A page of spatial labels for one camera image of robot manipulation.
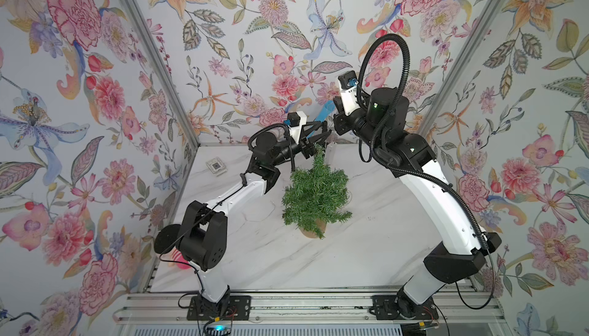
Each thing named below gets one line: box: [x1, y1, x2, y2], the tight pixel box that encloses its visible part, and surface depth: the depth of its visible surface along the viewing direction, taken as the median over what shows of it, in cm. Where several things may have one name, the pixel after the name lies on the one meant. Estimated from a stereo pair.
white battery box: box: [205, 156, 228, 177], surface depth 112 cm
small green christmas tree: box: [282, 143, 353, 239], surface depth 70 cm
